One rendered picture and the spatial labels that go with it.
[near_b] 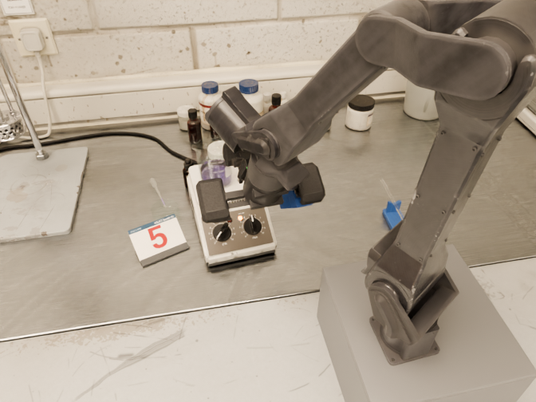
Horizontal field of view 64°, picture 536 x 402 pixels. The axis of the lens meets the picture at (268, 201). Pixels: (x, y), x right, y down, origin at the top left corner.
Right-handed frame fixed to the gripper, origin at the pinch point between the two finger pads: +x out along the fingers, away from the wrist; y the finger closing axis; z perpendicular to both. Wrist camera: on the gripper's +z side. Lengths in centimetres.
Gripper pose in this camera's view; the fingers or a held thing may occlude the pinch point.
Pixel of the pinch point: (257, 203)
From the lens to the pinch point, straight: 68.6
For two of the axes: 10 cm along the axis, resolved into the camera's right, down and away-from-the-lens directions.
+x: -1.5, 3.5, 9.2
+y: -9.6, 1.7, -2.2
